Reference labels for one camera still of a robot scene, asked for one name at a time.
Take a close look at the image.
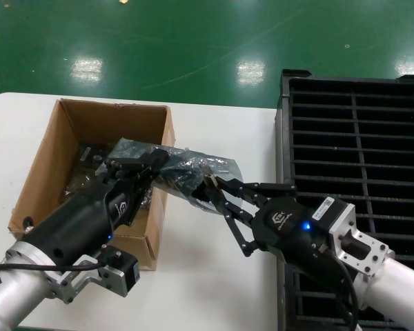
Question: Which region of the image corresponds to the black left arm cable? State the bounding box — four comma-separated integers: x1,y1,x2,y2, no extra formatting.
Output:
0,246,117,274

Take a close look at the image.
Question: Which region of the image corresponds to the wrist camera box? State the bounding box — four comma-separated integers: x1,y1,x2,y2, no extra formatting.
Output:
312,196,356,238
98,243,141,297

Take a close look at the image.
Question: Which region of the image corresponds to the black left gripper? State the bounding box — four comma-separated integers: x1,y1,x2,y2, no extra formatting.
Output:
22,148,170,268

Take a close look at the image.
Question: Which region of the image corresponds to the silver right camera bracket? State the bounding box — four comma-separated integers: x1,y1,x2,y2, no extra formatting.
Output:
331,220,396,277

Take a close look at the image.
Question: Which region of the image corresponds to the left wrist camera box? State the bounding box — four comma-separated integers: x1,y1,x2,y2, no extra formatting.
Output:
98,243,141,297

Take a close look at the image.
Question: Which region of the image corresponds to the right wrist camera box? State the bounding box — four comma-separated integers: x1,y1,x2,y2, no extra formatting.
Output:
312,196,356,238

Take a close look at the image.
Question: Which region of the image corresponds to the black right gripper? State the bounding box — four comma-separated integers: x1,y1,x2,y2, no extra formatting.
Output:
205,174,358,308

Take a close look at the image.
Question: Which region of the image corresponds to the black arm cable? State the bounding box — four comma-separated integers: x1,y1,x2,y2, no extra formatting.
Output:
0,246,117,274
308,239,363,331

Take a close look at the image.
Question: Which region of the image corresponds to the silver camera bracket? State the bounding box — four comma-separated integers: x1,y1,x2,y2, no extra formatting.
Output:
331,220,396,277
46,254,106,305

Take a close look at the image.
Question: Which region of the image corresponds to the bagged graphics card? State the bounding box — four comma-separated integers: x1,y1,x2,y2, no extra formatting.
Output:
62,141,152,212

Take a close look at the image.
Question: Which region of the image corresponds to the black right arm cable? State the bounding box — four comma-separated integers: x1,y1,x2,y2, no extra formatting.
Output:
308,239,363,331

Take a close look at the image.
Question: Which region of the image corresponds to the brown cardboard box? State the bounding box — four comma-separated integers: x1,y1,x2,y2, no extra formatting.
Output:
7,98,176,272

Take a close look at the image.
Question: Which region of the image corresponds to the silver antistatic bag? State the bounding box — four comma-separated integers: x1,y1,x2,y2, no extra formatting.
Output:
96,137,244,214

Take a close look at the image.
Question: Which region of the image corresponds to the black slotted divider container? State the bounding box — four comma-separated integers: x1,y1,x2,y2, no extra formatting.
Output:
275,68,414,331

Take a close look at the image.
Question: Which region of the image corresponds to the silver left camera bracket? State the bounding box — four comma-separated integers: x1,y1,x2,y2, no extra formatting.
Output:
46,254,106,305

